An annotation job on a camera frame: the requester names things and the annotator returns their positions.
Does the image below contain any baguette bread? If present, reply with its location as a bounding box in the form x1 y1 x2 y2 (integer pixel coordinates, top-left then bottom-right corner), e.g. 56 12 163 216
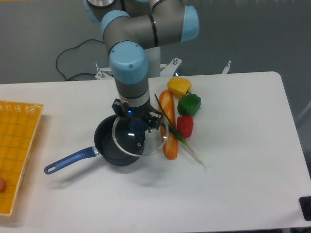
158 90 178 160

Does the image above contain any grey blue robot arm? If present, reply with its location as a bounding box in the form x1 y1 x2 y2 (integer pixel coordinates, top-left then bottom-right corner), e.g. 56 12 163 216
84 0 200 132

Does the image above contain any yellow bell pepper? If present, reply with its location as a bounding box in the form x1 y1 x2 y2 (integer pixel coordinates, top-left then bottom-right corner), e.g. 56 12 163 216
167 77 192 99

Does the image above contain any dark blue saucepan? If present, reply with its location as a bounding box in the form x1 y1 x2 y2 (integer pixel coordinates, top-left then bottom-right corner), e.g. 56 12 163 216
44 115 138 174

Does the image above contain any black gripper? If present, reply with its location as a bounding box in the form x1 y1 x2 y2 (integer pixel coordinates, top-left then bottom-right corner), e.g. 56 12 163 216
112 97 163 133

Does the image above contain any red bell pepper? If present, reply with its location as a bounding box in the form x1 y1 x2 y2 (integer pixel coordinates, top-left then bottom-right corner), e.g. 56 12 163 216
177 116 194 138

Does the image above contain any black object at table edge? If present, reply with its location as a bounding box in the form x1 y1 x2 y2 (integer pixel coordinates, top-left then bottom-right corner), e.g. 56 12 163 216
299 196 311 221

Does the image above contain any yellow woven basket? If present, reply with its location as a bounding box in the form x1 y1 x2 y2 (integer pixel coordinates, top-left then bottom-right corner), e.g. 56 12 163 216
0 100 44 216

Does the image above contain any black cable on floor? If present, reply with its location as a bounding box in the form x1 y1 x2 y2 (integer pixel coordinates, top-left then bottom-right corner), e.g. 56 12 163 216
55 39 107 82

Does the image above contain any green spring onion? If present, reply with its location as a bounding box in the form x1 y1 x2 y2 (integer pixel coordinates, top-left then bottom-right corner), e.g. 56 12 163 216
155 94 211 169

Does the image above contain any glass lid with blue knob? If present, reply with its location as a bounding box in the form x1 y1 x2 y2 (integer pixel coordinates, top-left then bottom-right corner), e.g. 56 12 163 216
112 117 169 157

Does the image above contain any green bell pepper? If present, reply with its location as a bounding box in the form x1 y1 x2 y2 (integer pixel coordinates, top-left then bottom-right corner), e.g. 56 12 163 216
177 94 201 117

